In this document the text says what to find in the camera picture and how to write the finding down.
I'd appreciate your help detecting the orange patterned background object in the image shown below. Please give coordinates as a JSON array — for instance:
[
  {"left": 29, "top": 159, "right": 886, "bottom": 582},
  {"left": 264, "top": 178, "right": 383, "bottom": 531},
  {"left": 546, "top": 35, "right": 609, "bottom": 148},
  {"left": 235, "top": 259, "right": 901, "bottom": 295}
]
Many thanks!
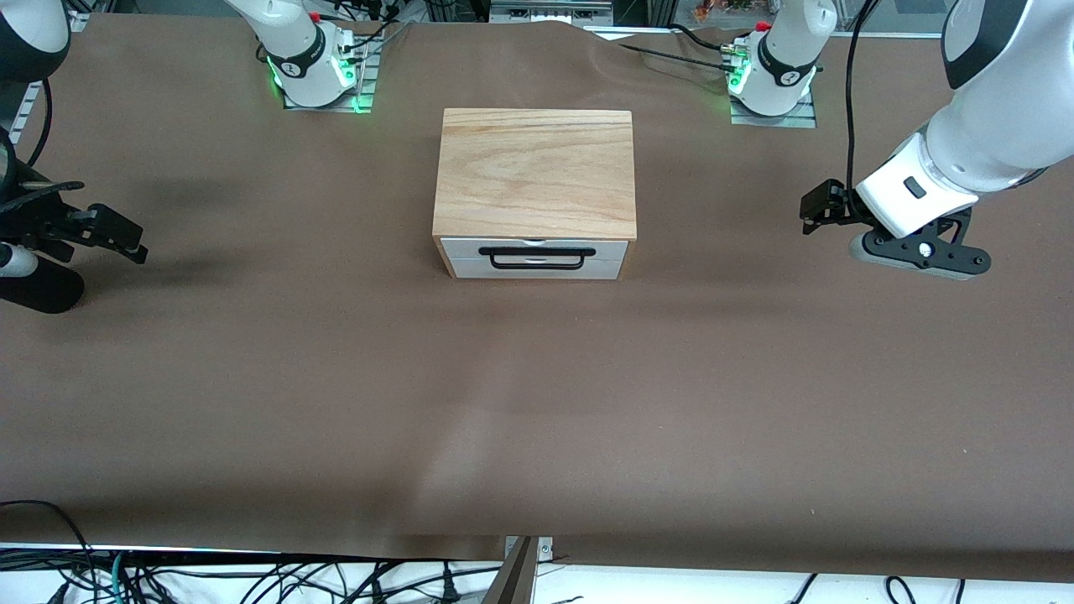
[{"left": 692, "top": 0, "right": 758, "bottom": 23}]

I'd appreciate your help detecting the white-fronted wooden drawer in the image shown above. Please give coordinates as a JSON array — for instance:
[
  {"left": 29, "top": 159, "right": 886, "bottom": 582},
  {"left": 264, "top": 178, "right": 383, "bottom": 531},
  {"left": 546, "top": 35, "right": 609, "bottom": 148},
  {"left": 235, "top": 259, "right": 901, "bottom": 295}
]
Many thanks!
[{"left": 441, "top": 238, "right": 629, "bottom": 261}]

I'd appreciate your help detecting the black drawer handle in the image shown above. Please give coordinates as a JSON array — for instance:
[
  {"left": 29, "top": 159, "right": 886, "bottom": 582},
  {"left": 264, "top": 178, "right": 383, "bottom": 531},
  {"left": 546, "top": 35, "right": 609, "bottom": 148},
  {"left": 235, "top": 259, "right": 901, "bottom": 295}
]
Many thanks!
[{"left": 478, "top": 245, "right": 597, "bottom": 271}]

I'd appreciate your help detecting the silver metal bracket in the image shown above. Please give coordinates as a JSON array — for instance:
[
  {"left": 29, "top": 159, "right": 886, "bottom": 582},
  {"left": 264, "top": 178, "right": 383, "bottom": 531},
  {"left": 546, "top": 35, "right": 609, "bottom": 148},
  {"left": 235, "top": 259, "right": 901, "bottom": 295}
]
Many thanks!
[{"left": 503, "top": 536, "right": 555, "bottom": 565}]

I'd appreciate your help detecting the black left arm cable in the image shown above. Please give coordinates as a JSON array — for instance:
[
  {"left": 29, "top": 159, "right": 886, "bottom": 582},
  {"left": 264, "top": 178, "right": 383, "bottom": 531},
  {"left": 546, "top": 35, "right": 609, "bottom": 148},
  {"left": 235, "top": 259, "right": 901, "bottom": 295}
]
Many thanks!
[{"left": 843, "top": 0, "right": 884, "bottom": 192}]

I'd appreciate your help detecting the brown table cover sheet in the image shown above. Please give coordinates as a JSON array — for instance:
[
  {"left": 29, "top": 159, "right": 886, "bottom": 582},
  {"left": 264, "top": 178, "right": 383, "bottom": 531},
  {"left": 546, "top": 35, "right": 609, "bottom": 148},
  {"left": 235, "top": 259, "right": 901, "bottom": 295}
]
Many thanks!
[{"left": 0, "top": 13, "right": 1074, "bottom": 581}]

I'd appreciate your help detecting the black looped floor cable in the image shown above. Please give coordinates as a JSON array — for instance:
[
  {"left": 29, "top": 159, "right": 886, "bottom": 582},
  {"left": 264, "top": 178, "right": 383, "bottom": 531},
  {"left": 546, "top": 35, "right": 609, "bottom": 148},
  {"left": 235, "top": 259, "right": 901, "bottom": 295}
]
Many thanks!
[{"left": 0, "top": 500, "right": 100, "bottom": 604}]

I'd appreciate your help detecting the black cable on table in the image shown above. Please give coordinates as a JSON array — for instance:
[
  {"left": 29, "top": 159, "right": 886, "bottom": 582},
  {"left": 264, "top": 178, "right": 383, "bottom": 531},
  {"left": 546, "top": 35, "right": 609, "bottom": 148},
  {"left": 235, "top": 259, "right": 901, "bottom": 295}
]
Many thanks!
[
  {"left": 670, "top": 23, "right": 738, "bottom": 53},
  {"left": 619, "top": 44, "right": 739, "bottom": 68}
]

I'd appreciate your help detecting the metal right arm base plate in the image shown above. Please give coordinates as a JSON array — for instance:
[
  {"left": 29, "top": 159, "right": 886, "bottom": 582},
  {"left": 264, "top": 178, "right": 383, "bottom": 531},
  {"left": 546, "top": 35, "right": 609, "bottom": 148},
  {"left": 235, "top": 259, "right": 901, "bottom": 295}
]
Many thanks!
[{"left": 281, "top": 23, "right": 380, "bottom": 114}]

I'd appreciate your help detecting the wooden drawer cabinet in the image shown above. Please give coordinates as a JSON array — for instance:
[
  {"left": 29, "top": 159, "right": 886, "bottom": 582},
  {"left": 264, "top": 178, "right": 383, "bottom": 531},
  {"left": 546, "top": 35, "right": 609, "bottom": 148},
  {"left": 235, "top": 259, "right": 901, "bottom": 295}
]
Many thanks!
[{"left": 432, "top": 108, "right": 638, "bottom": 281}]

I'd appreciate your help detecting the dark metal post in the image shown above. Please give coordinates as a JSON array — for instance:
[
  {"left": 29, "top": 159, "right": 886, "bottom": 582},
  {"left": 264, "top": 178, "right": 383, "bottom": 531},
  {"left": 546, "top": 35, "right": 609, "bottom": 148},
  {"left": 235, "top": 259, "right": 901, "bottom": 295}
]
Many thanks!
[{"left": 482, "top": 537, "right": 540, "bottom": 604}]

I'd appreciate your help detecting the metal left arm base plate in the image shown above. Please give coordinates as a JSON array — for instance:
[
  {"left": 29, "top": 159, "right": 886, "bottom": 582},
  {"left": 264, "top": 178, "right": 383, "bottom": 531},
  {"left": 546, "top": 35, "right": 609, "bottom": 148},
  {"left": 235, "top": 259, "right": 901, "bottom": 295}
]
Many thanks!
[{"left": 729, "top": 82, "right": 819, "bottom": 129}]

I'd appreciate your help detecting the grey background equipment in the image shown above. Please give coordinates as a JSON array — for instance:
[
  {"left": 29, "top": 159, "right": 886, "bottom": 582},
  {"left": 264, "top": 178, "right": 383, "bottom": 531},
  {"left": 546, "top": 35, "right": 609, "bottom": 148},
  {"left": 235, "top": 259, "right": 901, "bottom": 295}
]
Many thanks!
[{"left": 488, "top": 0, "right": 615, "bottom": 26}]

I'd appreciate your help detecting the aluminium frame rail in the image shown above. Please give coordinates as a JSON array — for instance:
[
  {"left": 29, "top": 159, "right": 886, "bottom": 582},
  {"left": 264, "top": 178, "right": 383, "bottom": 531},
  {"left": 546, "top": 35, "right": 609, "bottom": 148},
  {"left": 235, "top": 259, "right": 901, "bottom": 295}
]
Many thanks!
[{"left": 7, "top": 80, "right": 44, "bottom": 159}]

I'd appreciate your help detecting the black cylindrical object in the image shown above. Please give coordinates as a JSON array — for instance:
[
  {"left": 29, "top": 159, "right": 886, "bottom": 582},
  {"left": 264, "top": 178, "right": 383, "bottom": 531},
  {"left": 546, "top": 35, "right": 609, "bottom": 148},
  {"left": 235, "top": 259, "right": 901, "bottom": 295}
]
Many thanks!
[{"left": 0, "top": 264, "right": 86, "bottom": 315}]

